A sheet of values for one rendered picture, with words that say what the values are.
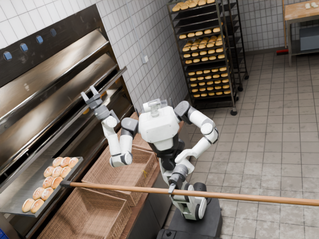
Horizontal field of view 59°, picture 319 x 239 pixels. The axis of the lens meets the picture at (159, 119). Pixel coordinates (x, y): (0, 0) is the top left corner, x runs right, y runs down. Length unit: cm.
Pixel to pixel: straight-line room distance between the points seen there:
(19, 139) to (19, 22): 84
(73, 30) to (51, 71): 49
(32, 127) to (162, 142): 98
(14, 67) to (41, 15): 51
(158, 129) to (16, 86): 107
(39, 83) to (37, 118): 27
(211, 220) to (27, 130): 176
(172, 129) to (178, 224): 118
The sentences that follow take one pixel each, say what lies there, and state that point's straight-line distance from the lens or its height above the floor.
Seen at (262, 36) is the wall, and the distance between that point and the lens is 635.
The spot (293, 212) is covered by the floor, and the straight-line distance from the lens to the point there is 305.
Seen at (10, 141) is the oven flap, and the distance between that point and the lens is 221.
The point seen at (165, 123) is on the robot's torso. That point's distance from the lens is 194.
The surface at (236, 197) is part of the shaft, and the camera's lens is 155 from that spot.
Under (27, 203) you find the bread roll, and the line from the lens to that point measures 210.
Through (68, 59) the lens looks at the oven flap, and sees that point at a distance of 265.
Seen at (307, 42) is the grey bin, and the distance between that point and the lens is 566.
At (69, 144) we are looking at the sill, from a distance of 258.
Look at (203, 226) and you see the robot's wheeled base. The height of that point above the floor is 17.
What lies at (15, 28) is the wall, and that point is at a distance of 235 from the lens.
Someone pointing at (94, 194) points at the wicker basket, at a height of 77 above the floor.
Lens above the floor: 235
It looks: 29 degrees down
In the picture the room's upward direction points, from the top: 18 degrees counter-clockwise
